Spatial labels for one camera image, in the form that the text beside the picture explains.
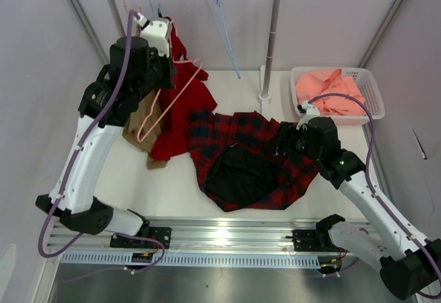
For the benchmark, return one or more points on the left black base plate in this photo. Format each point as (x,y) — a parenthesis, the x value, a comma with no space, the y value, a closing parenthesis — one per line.
(160,234)

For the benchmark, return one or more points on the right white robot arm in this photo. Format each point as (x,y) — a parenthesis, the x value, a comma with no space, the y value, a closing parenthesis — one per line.
(406,259)

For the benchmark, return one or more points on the white slotted cable duct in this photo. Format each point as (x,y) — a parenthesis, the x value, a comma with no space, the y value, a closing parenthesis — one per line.
(194,260)

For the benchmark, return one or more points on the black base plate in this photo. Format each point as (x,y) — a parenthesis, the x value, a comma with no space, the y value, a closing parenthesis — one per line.
(160,234)
(312,240)

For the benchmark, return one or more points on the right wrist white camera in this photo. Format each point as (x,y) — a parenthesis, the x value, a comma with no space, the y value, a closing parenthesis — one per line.
(307,111)

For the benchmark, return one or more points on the right blue hanger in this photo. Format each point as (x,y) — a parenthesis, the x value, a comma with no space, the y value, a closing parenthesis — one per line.
(218,17)

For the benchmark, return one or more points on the red hanging garment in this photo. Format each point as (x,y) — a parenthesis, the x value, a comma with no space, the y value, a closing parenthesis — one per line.
(174,138)

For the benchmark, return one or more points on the red plaid skirt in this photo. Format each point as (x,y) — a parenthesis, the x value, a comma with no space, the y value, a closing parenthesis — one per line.
(236,165)

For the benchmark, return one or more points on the aluminium mounting rail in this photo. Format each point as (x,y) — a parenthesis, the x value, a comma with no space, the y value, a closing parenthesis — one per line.
(195,236)

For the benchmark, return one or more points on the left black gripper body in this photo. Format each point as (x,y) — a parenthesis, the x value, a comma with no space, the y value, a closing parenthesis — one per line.
(160,75)

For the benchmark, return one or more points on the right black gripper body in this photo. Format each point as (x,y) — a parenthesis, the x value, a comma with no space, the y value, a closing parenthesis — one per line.
(298,141)

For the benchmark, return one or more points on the white plastic basket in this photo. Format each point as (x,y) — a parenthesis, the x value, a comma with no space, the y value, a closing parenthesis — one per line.
(365,82)

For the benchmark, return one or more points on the tan hanging garment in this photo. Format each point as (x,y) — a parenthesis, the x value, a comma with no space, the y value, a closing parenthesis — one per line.
(134,123)

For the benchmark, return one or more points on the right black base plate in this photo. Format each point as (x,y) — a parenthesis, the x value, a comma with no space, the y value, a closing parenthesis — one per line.
(312,240)

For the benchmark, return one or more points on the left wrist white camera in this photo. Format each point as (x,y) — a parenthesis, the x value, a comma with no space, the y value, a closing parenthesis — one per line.
(157,33)

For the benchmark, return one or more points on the pink garment in basket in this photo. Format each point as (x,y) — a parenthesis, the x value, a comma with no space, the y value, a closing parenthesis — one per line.
(318,82)

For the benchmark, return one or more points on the wrist white camera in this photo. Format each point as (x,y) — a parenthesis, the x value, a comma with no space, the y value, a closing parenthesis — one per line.
(307,111)
(157,33)

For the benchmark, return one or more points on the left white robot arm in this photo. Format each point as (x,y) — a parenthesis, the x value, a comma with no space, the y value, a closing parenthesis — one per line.
(102,117)

